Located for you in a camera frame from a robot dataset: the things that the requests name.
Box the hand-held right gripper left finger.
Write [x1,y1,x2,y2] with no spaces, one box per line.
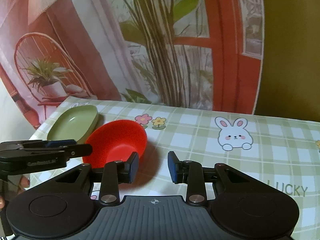
[54,152,140,205]

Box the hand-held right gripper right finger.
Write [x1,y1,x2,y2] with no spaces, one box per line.
[167,151,275,204]

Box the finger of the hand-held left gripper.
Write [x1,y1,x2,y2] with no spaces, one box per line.
[0,144,93,159]
[0,139,77,151]

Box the green plate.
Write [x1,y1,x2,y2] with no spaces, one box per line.
[47,105,99,144]

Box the red bowl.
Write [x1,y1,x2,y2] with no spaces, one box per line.
[82,120,148,168]

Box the person's left hand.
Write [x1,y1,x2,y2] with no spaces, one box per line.
[0,176,31,209]

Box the green checked rabbit tablecloth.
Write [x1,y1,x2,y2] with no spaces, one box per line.
[27,97,320,233]

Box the printed plant backdrop cloth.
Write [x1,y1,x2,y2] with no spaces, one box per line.
[0,0,266,130]

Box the brown wooden board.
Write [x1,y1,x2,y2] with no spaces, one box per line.
[252,0,320,123]

